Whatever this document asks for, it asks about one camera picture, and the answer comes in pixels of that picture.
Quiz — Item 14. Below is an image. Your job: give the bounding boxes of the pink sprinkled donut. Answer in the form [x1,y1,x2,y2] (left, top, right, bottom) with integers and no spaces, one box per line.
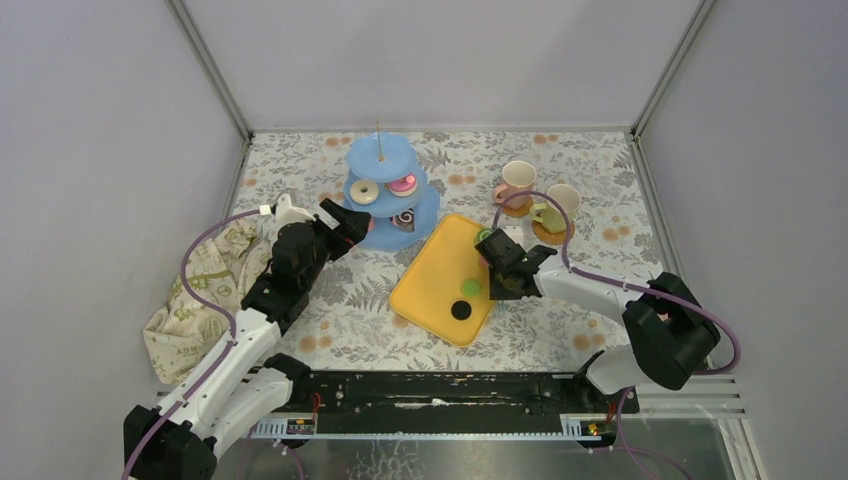
[385,173,418,197]

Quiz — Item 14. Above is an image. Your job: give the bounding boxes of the beige printed cloth bag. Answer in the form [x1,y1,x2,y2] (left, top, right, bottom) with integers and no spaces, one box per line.
[142,219,271,385]

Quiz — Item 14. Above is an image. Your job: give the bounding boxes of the green ceramic mug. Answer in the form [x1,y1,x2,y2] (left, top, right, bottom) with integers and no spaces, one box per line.
[530,184,582,233]

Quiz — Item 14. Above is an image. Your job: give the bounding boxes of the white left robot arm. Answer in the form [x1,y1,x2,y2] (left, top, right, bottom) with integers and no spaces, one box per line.
[122,195,372,479]

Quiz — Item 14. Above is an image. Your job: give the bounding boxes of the black sandwich cookie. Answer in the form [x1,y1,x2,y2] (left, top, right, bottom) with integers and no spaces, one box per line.
[450,300,472,321]

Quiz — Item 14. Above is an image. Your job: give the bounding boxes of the green swirl roll cake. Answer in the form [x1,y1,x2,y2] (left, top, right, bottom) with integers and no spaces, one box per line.
[474,228,492,244]

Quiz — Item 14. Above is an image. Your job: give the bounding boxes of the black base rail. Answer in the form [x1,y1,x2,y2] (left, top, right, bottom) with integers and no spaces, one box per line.
[279,370,640,436]

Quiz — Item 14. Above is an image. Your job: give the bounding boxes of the woven rattan coaster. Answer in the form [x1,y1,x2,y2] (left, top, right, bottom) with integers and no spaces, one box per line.
[499,197,533,218]
[532,222,575,246]

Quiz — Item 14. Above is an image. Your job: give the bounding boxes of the floral tablecloth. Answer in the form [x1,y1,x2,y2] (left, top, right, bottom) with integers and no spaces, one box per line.
[234,132,663,372]

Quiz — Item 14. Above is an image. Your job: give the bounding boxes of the yellow serving tray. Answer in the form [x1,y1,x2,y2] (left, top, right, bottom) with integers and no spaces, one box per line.
[389,214,495,347]

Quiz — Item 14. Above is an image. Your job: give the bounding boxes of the pink ceramic mug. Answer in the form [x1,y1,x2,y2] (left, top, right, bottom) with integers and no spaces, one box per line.
[492,160,537,209]

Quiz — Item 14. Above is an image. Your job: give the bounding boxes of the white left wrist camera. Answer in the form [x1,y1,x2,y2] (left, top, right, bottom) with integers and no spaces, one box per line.
[271,193,314,227]

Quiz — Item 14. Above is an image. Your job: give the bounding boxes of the blue three-tier cake stand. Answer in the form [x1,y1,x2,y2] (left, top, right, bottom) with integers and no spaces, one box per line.
[342,130,440,251]

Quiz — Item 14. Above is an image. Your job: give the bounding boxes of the white glazed donut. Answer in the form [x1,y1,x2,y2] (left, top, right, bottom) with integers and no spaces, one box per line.
[349,179,380,205]

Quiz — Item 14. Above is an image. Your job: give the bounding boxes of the chocolate swirl roll cake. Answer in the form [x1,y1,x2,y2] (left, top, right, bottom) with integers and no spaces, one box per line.
[390,208,415,233]

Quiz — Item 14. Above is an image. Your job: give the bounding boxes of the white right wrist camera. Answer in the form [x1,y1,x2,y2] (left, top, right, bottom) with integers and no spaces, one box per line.
[502,225,524,245]

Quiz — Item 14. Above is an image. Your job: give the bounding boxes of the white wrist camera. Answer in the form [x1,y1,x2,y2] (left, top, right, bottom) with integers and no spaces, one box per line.
[271,193,314,227]
[502,225,524,245]

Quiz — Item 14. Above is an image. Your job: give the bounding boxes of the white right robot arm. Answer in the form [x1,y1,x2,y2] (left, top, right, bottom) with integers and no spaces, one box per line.
[475,229,721,412]

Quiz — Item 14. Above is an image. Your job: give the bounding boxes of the green macaron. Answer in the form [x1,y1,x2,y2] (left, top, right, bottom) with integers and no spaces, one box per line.
[460,278,482,297]

